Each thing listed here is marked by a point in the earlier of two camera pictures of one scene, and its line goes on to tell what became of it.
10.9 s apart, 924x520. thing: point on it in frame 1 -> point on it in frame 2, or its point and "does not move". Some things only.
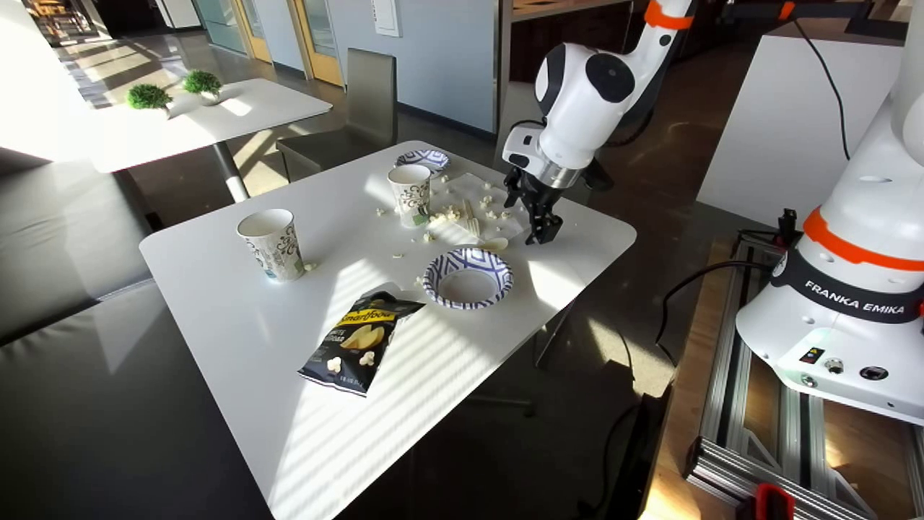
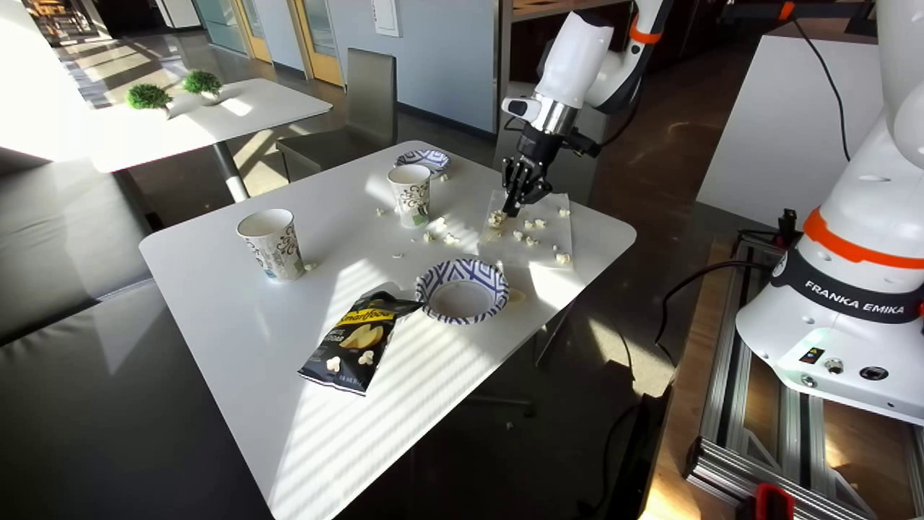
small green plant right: x=202 y=82 does not move
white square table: x=332 y=320 does not move
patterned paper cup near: x=273 y=241 does not move
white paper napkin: x=465 y=208 -> x=540 y=232
